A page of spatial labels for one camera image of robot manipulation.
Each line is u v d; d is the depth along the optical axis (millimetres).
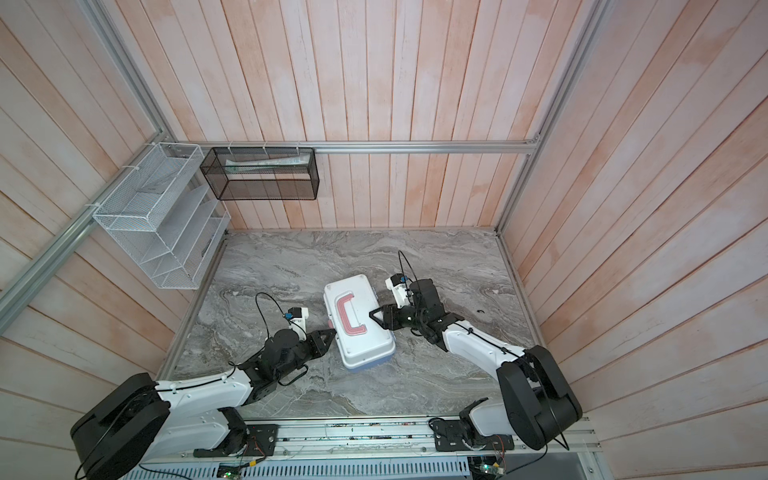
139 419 419
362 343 790
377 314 817
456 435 732
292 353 660
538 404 424
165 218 730
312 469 701
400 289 780
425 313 673
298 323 743
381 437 762
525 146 937
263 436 734
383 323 766
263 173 1043
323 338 814
